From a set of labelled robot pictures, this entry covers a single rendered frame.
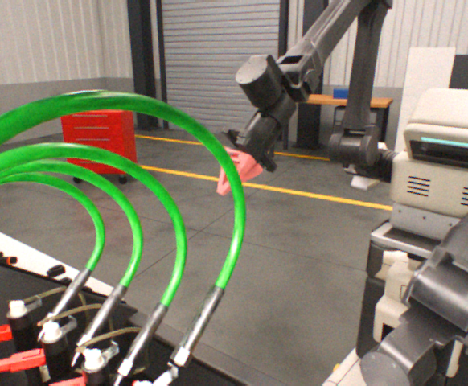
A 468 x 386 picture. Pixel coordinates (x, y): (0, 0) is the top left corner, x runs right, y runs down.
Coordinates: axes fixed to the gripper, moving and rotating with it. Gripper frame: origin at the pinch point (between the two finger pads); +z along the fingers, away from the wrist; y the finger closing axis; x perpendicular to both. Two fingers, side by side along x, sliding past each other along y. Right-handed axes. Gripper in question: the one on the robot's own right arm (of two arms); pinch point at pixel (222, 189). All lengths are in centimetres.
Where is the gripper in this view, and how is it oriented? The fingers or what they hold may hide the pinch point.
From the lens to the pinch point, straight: 63.9
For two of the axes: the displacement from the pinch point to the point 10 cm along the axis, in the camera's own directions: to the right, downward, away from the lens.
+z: -5.4, 8.1, -2.1
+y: -5.2, -5.2, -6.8
